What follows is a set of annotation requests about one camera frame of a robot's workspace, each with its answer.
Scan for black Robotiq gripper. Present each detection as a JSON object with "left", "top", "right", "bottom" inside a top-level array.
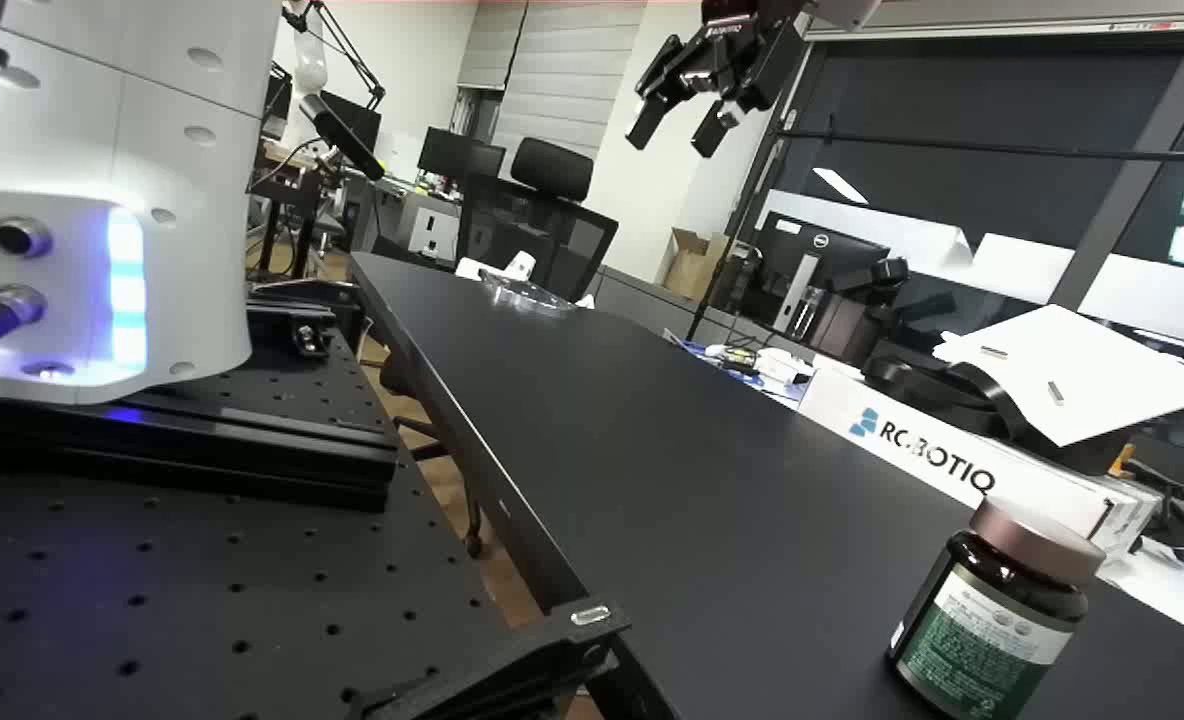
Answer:
[{"left": 624, "top": 0, "right": 811, "bottom": 162}]

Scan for small silver cylindrical object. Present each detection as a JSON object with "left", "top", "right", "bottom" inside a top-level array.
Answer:
[{"left": 882, "top": 497, "right": 1109, "bottom": 720}]

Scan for brown cardboard box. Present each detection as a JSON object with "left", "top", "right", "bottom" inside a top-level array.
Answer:
[{"left": 657, "top": 224, "right": 728, "bottom": 305}]

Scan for black office chair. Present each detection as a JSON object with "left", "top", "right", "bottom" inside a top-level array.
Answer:
[{"left": 459, "top": 133, "right": 624, "bottom": 305}]

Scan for black computer monitor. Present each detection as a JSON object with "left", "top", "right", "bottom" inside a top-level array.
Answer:
[{"left": 417, "top": 125, "right": 513, "bottom": 192}]

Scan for crinkled clear plastic sheet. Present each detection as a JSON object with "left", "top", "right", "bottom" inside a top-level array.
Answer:
[{"left": 451, "top": 248, "right": 583, "bottom": 322}]

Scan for thin black horizontal rod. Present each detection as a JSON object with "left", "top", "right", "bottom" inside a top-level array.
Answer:
[{"left": 777, "top": 125, "right": 1184, "bottom": 169}]

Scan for black bag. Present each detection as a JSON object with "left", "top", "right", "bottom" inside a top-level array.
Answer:
[{"left": 867, "top": 335, "right": 1064, "bottom": 450}]

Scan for white Robotiq cardboard box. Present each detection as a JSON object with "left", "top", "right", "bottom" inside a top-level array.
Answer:
[{"left": 798, "top": 367, "right": 1164, "bottom": 551}]

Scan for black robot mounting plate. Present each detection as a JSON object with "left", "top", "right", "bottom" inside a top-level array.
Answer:
[{"left": 0, "top": 297, "right": 402, "bottom": 517}]

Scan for black diagonal frame pole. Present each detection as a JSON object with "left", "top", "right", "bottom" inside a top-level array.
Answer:
[{"left": 1043, "top": 31, "right": 1184, "bottom": 311}]

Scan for black clamp bracket with label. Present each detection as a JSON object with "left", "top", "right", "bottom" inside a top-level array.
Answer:
[{"left": 348, "top": 597, "right": 630, "bottom": 720}]

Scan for black metal frame stand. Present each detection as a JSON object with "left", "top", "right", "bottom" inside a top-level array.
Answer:
[{"left": 0, "top": 331, "right": 624, "bottom": 720}]

